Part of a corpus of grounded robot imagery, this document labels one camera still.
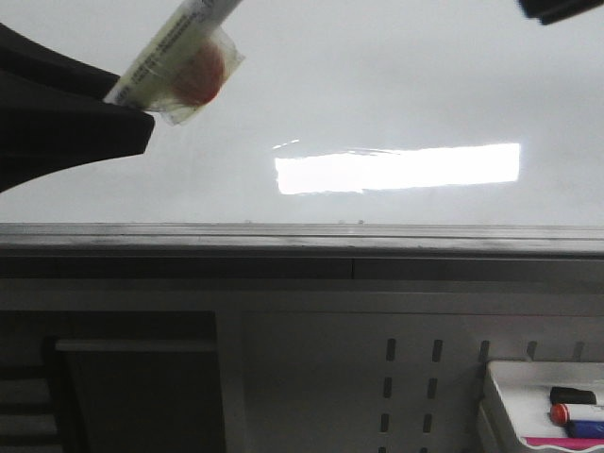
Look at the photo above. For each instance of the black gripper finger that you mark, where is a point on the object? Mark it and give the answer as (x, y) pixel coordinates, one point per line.
(549, 12)
(54, 116)

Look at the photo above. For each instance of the white whiteboard marker with tape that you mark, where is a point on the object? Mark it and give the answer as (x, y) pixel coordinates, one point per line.
(184, 66)

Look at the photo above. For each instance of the white whiteboard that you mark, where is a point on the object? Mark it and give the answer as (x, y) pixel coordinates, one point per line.
(370, 112)

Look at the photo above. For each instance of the dark box on left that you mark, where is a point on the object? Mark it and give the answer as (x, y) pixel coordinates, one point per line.
(126, 395)

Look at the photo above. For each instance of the white pegboard panel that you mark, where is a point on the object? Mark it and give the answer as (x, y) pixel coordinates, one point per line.
(305, 381)

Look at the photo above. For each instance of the white storage bin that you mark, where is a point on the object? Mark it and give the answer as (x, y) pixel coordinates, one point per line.
(516, 402)

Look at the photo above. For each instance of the black marker cap in bin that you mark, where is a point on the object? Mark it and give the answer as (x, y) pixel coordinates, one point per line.
(569, 395)

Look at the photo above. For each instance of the red capped marker in bin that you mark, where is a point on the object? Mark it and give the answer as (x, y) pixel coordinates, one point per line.
(561, 414)

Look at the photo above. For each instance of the blue marker in bin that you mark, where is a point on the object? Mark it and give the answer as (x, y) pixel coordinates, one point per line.
(585, 429)

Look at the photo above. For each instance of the pink item in bin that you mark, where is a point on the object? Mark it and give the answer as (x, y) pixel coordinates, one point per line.
(573, 444)

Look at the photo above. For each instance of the dark whiteboard frame tray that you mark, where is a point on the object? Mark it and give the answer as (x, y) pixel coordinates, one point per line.
(242, 251)

